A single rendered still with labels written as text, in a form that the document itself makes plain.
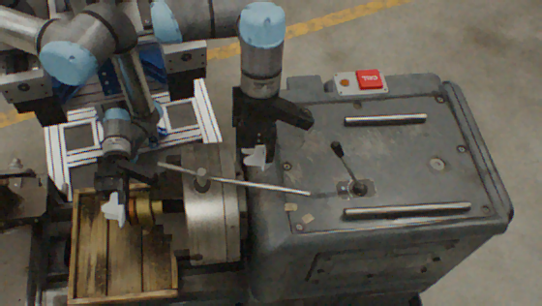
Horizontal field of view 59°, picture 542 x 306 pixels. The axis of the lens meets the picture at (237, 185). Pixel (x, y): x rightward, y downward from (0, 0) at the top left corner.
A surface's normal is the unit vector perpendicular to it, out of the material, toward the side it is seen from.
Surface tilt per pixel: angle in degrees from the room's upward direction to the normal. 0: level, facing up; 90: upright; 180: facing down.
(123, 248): 0
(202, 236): 57
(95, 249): 0
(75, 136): 0
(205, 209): 32
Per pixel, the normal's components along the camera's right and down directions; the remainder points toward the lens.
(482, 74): 0.03, -0.49
